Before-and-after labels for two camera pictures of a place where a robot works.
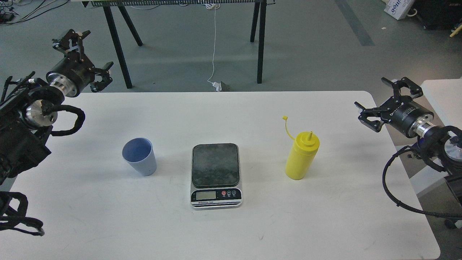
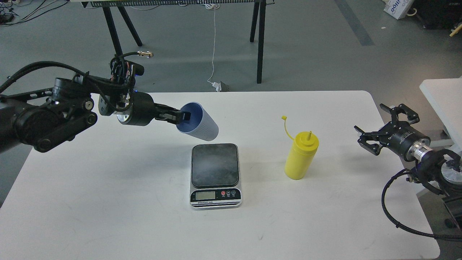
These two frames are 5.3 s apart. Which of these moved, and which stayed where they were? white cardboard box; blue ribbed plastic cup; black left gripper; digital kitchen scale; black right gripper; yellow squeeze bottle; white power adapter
Moved: black left gripper; blue ribbed plastic cup; black right gripper
Stayed: white cardboard box; white power adapter; digital kitchen scale; yellow squeeze bottle
